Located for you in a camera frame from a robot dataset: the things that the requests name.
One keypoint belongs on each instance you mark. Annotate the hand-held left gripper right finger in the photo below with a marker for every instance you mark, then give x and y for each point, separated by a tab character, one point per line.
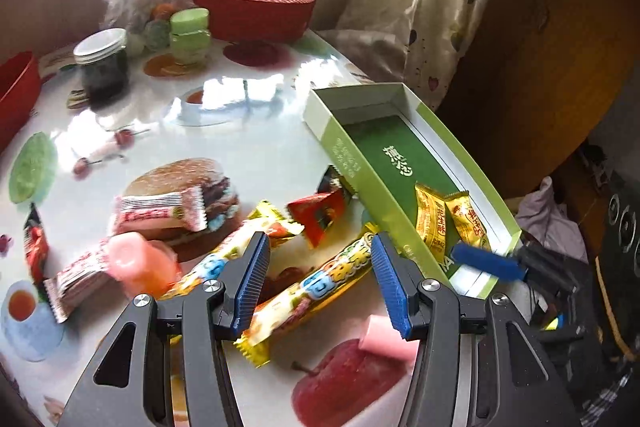
387	287

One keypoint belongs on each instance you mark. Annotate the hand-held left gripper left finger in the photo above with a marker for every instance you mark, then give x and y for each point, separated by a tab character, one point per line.
255	277

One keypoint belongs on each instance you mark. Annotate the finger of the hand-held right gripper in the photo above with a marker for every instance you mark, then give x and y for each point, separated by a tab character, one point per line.
487	259

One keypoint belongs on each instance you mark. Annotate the long yellow snack bar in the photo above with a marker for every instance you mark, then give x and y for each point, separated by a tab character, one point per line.
225	254
310	292

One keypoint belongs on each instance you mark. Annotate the small red snack packet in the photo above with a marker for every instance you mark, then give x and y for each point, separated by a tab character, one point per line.
317	214

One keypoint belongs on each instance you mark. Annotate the white red snack packet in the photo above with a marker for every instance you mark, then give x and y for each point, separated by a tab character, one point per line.
75	279
160	209

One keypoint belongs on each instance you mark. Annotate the green cardboard box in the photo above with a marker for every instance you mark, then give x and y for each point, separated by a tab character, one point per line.
395	157

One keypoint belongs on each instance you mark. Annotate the person's right forearm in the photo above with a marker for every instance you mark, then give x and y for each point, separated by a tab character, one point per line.
607	402

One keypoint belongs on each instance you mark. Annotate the pink marshmallow candy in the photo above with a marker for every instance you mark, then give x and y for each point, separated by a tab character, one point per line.
390	339

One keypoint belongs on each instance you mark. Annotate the pale purple cloth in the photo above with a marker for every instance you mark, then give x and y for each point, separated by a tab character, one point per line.
545	212

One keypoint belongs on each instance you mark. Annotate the black speaker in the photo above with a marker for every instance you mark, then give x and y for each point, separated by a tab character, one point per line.
622	232

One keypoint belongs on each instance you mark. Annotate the dark snack packet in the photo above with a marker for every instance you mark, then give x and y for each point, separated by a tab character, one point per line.
332	184

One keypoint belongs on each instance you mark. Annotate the pink jelly cup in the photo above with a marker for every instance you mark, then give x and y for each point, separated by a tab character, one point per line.
135	259

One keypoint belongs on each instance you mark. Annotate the brown wooden cabinet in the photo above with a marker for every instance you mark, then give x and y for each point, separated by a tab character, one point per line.
550	57

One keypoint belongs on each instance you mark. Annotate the red black snack packet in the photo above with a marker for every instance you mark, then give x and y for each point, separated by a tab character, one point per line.
36	242

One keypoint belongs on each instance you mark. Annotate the green plastic jar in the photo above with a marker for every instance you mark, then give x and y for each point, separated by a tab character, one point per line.
190	37

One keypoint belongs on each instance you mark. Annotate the dark jar with white lid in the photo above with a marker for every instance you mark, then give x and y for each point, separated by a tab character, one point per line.
102	67

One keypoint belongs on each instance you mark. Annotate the round grey-green container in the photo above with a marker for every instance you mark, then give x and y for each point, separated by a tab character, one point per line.
157	32

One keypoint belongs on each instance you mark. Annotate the orange fruit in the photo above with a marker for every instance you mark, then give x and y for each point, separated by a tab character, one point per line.
162	11

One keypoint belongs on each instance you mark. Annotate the red plastic bowl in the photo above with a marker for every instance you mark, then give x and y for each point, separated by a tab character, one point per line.
17	97

